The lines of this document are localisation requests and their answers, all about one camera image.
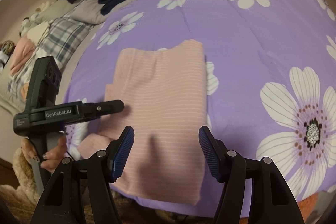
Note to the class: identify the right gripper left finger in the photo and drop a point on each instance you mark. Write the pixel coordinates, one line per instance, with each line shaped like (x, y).
(61, 200)

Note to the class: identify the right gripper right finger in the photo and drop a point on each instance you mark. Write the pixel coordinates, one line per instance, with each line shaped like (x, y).
(271, 200)

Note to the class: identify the pink knit sweater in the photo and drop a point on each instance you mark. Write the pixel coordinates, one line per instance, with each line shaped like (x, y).
(165, 98)

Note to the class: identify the person left hand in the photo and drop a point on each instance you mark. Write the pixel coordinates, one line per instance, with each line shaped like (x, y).
(51, 159)

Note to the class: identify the orange cloth on bedside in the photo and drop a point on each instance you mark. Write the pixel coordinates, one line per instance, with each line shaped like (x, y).
(24, 91)

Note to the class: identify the fluffy beige left sleeve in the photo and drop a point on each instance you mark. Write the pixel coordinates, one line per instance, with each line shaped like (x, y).
(22, 201)

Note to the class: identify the pink cloth on bedside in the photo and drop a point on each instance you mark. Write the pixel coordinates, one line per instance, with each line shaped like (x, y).
(22, 53)

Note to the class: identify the panda plush toy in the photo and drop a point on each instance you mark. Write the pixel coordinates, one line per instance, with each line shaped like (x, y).
(26, 25)

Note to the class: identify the grey pillow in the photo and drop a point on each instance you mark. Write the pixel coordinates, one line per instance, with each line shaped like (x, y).
(87, 11)

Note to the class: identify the purple floral bedspread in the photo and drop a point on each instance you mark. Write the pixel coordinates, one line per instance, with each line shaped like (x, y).
(270, 68)

